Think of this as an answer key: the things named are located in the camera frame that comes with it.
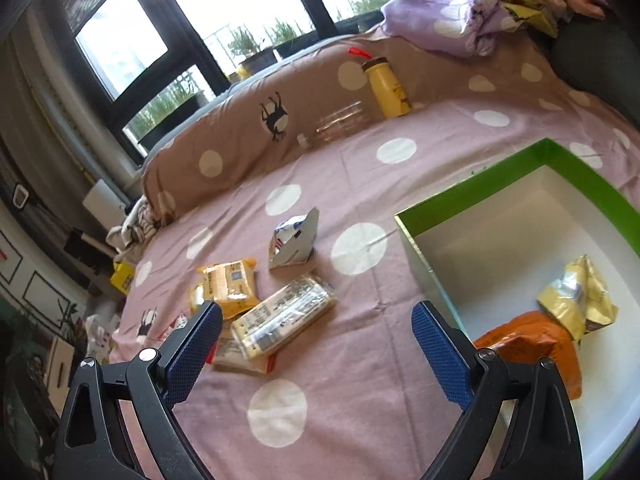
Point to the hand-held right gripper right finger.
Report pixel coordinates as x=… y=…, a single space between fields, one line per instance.
x=440 y=355

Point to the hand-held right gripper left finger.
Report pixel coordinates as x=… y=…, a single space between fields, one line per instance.
x=192 y=355

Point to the yellow orange snack packet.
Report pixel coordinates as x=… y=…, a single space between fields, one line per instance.
x=230 y=282

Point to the long cream snack packet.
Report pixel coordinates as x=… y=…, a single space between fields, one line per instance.
x=280 y=315

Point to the green cardboard box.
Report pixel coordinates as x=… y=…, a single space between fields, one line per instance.
x=500 y=240

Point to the red white snack packet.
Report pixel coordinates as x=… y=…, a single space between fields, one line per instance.
x=232 y=355

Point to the orange snack bag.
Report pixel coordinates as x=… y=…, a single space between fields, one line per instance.
x=530 y=340

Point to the printed white plastic bag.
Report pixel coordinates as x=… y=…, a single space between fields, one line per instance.
x=100 y=335

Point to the yellow box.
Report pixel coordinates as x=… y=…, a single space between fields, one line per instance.
x=121 y=277

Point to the crumpled patterned cloth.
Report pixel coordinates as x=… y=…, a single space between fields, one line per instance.
x=135 y=225

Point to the yellow crinkled snack bag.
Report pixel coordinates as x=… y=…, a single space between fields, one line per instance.
x=575 y=295

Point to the black object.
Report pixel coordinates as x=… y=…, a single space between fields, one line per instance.
x=85 y=250

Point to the pink polka-dot bedsheet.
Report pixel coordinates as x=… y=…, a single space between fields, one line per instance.
x=350 y=185

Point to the brown polka-dot pillow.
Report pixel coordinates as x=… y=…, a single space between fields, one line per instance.
x=225 y=125

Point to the small black white gadget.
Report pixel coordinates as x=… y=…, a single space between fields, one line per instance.
x=21 y=196

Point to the long planter with greenery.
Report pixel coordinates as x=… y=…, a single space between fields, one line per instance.
x=170 y=107

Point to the clear plastic bottle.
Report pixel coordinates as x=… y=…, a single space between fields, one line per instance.
x=340 y=122

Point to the potted green plant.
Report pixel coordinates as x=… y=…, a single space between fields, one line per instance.
x=290 y=37
x=250 y=47

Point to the black framed window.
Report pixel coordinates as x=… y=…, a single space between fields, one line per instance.
x=120 y=40

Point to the dark grey cushion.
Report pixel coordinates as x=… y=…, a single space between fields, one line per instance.
x=595 y=60

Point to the purple polka-dot bundle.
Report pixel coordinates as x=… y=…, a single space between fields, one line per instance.
x=430 y=10

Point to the yellow patterned cloth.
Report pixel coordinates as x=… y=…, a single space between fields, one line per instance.
x=530 y=10

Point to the empty wall frame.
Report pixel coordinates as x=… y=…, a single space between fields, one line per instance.
x=42 y=300

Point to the white wall box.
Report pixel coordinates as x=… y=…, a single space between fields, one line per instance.
x=102 y=205

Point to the wall frame with red decoration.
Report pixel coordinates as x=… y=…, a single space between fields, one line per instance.
x=7 y=260

